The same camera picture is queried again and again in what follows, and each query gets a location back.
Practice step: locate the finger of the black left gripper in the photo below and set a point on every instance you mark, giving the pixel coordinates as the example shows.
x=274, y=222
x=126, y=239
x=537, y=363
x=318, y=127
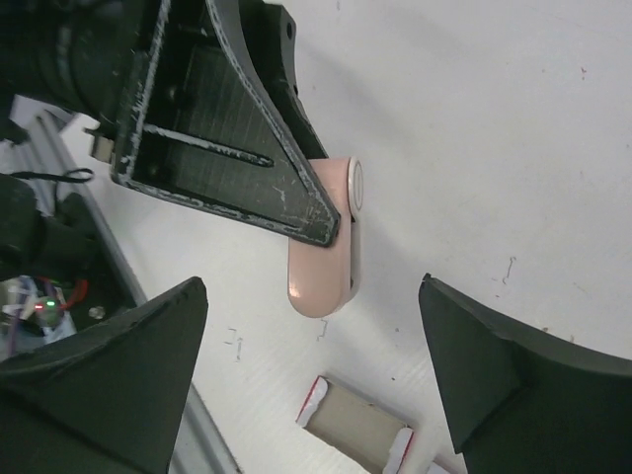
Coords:
x=258, y=39
x=179, y=136

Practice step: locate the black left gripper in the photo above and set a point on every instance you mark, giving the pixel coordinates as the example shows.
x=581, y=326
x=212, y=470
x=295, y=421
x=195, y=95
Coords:
x=75, y=55

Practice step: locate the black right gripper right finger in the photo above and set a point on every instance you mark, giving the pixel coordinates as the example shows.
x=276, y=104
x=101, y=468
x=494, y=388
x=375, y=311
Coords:
x=519, y=400

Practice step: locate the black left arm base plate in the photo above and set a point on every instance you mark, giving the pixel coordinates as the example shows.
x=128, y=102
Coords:
x=90, y=278

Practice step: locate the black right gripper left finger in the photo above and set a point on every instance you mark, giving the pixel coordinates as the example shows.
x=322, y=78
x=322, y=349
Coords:
x=109, y=399

